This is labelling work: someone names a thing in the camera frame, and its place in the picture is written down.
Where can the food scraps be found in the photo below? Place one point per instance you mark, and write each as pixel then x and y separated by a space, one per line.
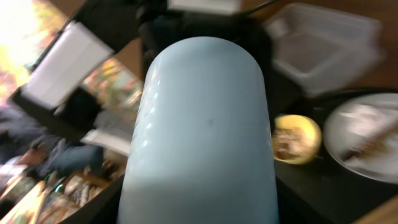
pixel 288 143

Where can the yellow bowl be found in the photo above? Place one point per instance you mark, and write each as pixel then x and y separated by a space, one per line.
pixel 312 136

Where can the gold brown snack wrapper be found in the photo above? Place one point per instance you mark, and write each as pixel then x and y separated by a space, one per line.
pixel 372 146

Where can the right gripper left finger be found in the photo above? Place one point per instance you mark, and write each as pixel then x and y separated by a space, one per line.
pixel 103 209

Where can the blue cup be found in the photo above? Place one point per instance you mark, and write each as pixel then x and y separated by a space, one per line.
pixel 201 151

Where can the white box in background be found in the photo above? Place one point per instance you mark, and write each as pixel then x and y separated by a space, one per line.
pixel 75 54

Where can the round black serving tray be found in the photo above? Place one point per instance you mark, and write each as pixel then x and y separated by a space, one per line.
pixel 335 194

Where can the grey round plate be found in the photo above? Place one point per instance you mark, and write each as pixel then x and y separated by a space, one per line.
pixel 355 119

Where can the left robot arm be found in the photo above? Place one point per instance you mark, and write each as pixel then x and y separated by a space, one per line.
pixel 137 31

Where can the clear plastic storage bin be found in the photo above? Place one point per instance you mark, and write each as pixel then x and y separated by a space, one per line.
pixel 322 49

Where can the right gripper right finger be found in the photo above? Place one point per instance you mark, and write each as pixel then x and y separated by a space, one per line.
pixel 292 209

